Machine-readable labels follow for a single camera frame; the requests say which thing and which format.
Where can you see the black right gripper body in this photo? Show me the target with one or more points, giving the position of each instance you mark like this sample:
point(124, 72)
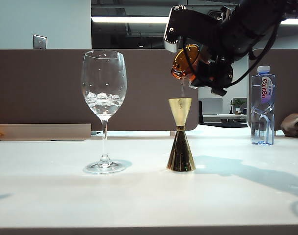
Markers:
point(217, 71)

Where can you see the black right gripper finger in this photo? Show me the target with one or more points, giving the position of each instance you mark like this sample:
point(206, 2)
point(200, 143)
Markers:
point(196, 43)
point(200, 82)

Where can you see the small amber measuring cup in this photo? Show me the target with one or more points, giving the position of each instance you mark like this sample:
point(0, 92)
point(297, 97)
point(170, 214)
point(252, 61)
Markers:
point(179, 60)

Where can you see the gold double jigger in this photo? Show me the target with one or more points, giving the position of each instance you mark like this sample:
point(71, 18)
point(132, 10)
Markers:
point(181, 156)

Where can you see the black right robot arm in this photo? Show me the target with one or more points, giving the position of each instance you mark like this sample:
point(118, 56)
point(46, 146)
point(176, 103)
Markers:
point(256, 19)

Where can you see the Ganten plastic water bottle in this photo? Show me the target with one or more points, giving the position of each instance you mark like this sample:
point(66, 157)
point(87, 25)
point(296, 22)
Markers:
point(263, 90)

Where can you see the clear wine glass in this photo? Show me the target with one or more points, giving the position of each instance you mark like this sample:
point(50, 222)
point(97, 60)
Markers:
point(103, 107)

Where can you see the grey background desk screen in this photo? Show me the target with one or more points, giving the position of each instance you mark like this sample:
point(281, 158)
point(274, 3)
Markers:
point(211, 105)

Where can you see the black office chair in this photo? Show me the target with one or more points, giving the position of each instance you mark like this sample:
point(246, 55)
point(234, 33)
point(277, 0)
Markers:
point(200, 112)

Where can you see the green potted plant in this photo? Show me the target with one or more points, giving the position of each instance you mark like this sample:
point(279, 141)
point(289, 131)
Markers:
point(238, 104)

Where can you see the white background desk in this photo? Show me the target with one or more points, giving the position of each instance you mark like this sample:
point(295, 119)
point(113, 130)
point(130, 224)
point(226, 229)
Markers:
point(220, 116)

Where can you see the long ceiling light strip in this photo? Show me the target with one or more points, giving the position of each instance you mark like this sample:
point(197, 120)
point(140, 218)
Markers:
point(127, 19)

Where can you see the wide brown desk partition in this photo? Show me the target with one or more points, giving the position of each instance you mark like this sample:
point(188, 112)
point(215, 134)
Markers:
point(41, 85)

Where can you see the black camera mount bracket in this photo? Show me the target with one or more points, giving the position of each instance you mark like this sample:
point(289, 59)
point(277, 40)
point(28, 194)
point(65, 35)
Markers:
point(200, 27)

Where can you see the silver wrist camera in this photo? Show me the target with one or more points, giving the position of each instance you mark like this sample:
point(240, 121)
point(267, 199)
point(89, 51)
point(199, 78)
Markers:
point(172, 31)

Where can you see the metal wall switch plate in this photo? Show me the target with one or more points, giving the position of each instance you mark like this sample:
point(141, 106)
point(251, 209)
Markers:
point(40, 42)

